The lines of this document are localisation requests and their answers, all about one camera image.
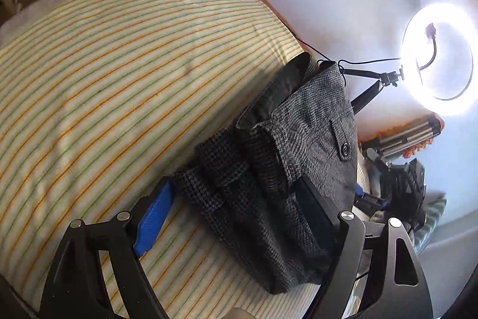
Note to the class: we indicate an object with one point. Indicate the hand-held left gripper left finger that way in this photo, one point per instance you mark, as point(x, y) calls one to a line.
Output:
point(154, 220)

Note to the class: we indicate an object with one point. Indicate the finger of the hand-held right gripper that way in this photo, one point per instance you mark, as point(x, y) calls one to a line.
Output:
point(368, 198)

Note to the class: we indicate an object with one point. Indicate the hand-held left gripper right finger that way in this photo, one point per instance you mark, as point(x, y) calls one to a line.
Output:
point(317, 207)

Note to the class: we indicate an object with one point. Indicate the grey tweed pants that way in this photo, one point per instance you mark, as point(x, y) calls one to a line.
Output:
point(283, 154)

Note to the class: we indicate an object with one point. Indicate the silver-legged tripod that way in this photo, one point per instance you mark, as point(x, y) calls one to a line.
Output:
point(407, 136)

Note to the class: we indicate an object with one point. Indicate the orange knitted cloth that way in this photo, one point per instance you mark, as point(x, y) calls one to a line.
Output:
point(435, 128)

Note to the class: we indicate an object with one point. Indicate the striped yellow blanket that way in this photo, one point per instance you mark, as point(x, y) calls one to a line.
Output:
point(112, 80)

